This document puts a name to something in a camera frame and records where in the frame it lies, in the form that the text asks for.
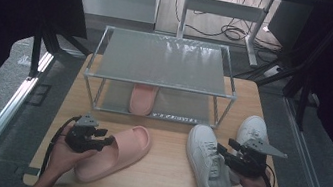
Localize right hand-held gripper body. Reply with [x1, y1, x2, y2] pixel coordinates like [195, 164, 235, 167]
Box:
[228, 134, 291, 183]

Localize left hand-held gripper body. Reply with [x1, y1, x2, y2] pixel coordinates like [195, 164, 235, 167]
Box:
[63, 109, 108, 157]

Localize pink slipper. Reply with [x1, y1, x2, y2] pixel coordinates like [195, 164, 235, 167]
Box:
[127, 82, 160, 118]
[72, 116, 155, 187]

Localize white sneaker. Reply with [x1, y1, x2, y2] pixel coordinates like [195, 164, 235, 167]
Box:
[179, 122, 243, 187]
[225, 112, 272, 187]

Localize person's left hand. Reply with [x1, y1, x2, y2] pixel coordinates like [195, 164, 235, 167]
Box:
[47, 131, 101, 182]

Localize black floor plate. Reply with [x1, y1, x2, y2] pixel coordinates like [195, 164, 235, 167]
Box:
[25, 81, 52, 109]

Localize white power strip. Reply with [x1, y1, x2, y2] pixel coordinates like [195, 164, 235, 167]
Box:
[262, 63, 284, 81]

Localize dark grey box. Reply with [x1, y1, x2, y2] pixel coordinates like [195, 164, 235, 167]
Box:
[264, 0, 314, 53]

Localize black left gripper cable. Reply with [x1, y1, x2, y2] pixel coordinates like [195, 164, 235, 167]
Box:
[39, 111, 83, 184]

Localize black floor cables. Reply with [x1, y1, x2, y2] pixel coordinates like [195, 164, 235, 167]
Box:
[168, 0, 290, 56]

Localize white desk frame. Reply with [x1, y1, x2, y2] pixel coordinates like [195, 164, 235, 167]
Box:
[173, 0, 276, 70]

